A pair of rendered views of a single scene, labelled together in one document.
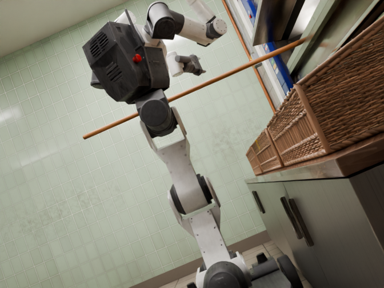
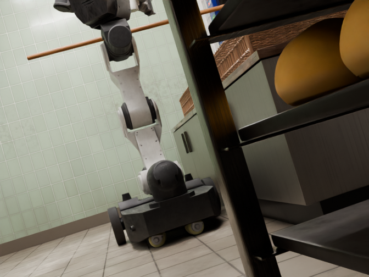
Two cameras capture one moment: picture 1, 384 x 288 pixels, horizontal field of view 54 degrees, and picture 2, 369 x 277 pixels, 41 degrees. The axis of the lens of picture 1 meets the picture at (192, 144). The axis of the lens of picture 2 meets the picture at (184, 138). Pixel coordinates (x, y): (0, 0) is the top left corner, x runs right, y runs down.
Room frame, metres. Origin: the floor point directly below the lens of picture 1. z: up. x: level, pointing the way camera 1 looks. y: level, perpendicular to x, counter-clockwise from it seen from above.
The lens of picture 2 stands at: (-0.82, 0.36, 0.34)
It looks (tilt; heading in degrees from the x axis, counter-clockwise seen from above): 2 degrees up; 349
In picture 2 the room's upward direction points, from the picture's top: 17 degrees counter-clockwise
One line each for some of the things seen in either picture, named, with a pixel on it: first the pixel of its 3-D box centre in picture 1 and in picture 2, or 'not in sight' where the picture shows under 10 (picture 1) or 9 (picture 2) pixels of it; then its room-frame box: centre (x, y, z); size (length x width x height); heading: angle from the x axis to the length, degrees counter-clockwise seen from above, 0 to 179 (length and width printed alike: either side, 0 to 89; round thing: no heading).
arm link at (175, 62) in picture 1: (179, 64); (134, 1); (1.89, -0.10, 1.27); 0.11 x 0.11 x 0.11; 54
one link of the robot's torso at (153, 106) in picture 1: (156, 112); (117, 38); (1.59, 0.09, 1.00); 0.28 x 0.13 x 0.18; 0
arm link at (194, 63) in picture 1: (189, 64); (142, 4); (2.00, -0.16, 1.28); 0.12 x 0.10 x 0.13; 144
